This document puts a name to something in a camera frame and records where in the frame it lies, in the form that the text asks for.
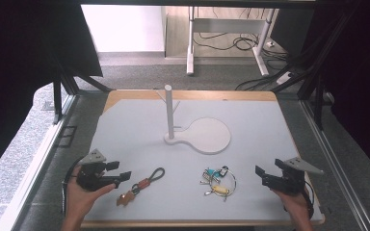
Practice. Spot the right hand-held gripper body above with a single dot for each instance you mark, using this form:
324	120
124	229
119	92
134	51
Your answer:
285	183

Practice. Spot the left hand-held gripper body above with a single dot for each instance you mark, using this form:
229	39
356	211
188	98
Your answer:
91	179

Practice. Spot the person's left hand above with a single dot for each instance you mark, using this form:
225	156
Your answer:
80	200

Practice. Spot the person's right hand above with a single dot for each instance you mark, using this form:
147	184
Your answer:
294	205

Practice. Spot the white table mat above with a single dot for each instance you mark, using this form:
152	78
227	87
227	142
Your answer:
141	138

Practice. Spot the white hook stand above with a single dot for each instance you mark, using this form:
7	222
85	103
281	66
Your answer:
205	136

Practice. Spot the white power strip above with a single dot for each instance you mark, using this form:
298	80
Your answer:
285	78

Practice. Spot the wooden table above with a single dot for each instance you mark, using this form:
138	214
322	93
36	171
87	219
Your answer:
205	95

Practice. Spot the black curtain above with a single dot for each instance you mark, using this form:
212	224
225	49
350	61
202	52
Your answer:
19	80
359	80

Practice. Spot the aluminium frame rail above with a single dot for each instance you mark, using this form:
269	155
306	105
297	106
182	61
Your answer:
32	166
334	166

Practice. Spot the black metal frame strut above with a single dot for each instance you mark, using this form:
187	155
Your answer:
57	102
318	102

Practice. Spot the white desk frame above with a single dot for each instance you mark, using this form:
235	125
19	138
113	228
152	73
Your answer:
191	48

